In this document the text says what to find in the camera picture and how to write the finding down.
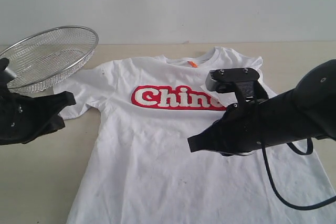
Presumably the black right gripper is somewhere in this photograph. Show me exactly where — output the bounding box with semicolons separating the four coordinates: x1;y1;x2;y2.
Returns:
187;101;258;156

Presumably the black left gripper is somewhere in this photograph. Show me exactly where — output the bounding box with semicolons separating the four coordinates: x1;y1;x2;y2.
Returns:
1;58;76;145

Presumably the white t-shirt red Chinese logo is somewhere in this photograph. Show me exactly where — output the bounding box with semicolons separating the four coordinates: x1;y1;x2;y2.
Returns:
53;47;335;223

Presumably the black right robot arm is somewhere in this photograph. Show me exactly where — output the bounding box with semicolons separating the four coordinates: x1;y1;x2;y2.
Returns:
188;60;335;156

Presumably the orange paper tag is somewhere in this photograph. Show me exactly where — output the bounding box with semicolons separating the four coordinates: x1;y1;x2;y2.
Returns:
189;61;198;68

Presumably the metal wire mesh basket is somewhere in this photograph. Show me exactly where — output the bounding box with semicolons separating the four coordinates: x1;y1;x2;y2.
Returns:
1;25;99;94

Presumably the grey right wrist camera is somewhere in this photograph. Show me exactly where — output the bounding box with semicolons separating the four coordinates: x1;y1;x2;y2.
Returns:
205;67;269;104

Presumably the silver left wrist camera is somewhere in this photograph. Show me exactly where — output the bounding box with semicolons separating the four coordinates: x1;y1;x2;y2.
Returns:
2;68;17;82

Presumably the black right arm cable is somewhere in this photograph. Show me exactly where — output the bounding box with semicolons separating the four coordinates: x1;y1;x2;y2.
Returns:
261;137;336;211

